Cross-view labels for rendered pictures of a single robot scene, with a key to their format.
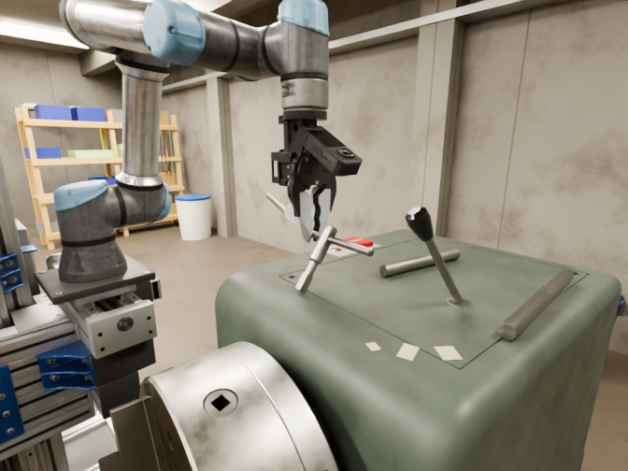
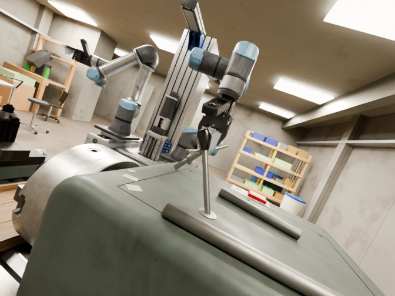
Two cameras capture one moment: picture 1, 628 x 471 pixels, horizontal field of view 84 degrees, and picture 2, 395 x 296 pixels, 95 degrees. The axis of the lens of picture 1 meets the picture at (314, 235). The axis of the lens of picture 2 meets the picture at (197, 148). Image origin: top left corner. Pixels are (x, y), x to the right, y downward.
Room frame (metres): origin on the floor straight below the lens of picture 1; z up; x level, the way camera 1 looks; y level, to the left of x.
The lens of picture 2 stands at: (0.23, -0.45, 1.40)
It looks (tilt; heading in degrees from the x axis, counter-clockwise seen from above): 6 degrees down; 55
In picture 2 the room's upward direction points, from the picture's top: 23 degrees clockwise
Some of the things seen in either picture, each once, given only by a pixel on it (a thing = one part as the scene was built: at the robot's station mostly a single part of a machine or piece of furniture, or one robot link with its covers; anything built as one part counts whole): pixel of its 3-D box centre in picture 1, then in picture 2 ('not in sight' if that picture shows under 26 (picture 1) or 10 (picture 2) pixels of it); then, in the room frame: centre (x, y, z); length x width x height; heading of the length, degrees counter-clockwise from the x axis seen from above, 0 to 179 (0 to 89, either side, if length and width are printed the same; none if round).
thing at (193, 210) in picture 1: (194, 216); (290, 207); (5.63, 1.96, 0.34); 0.57 x 0.56 x 0.68; 136
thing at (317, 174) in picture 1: (302, 150); (221, 112); (0.60, 0.02, 1.47); 0.09 x 0.08 x 0.12; 39
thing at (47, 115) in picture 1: (112, 173); (265, 168); (5.80, 3.30, 1.03); 2.21 x 0.60 x 2.06; 136
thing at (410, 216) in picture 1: (419, 223); (203, 140); (0.46, -0.14, 1.38); 0.04 x 0.03 x 0.05; 129
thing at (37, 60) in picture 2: not in sight; (28, 67); (-1.28, 7.26, 1.14); 1.77 x 1.58 x 2.29; 136
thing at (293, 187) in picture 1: (301, 190); (206, 126); (0.56, 0.02, 1.41); 0.05 x 0.02 x 0.09; 129
